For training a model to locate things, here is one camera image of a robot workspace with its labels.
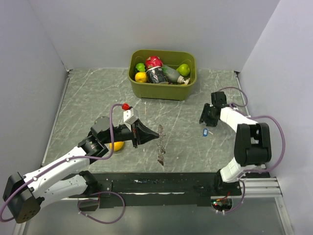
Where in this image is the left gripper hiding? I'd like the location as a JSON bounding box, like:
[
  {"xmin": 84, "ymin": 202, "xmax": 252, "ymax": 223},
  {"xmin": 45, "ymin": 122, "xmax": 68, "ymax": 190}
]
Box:
[{"xmin": 102, "ymin": 118, "xmax": 159, "ymax": 148}]

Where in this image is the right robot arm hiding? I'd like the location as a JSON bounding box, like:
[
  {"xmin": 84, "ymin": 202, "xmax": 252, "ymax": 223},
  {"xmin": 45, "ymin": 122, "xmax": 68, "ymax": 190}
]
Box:
[{"xmin": 199, "ymin": 92, "xmax": 272, "ymax": 195}]

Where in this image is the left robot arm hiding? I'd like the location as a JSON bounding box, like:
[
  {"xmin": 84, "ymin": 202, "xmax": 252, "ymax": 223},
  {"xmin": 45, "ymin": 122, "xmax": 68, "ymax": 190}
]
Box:
[{"xmin": 0, "ymin": 117, "xmax": 159, "ymax": 223}]

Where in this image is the yellow lemon on table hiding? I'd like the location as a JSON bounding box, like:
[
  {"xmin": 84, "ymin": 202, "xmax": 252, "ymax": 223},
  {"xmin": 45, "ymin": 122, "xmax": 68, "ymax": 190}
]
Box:
[{"xmin": 110, "ymin": 141, "xmax": 125, "ymax": 152}]

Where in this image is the olive green plastic bin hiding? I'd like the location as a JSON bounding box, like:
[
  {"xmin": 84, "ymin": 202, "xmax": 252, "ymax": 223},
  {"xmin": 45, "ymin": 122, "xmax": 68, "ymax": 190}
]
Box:
[{"xmin": 128, "ymin": 49, "xmax": 197, "ymax": 101}]

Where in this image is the grey pump bottle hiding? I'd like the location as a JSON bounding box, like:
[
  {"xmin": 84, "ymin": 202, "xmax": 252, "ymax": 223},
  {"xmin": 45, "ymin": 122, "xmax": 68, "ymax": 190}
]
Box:
[{"xmin": 162, "ymin": 65, "xmax": 190, "ymax": 85}]

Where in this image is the yellow lemon in bin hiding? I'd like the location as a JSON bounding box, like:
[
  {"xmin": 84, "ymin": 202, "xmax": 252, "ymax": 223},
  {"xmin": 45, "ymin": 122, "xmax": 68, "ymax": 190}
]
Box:
[{"xmin": 134, "ymin": 72, "xmax": 148, "ymax": 83}]

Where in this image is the black can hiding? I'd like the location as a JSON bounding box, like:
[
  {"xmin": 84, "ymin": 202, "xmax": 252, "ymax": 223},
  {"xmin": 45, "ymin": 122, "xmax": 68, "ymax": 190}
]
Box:
[{"xmin": 146, "ymin": 66, "xmax": 168, "ymax": 84}]

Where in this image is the green pepper toy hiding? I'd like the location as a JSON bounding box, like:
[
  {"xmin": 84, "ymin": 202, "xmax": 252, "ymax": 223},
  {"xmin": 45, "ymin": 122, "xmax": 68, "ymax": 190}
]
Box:
[{"xmin": 135, "ymin": 63, "xmax": 146, "ymax": 73}]

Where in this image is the red dragon fruit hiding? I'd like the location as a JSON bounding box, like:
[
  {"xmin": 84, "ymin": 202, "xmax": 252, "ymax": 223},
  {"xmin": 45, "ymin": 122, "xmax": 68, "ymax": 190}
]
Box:
[{"xmin": 145, "ymin": 56, "xmax": 163, "ymax": 69}]

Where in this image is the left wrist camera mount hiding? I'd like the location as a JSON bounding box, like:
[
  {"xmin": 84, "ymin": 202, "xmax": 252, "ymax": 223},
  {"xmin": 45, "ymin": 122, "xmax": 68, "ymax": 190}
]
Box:
[{"xmin": 122, "ymin": 103, "xmax": 139, "ymax": 131}]

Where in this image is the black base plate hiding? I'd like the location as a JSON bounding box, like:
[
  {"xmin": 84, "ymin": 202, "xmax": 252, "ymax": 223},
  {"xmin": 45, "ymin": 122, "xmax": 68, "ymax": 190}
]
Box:
[{"xmin": 75, "ymin": 172, "xmax": 242, "ymax": 209}]

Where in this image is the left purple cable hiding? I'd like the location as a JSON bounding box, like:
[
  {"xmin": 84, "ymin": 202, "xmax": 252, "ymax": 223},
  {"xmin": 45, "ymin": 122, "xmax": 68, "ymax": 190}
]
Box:
[{"xmin": 0, "ymin": 103, "xmax": 127, "ymax": 224}]

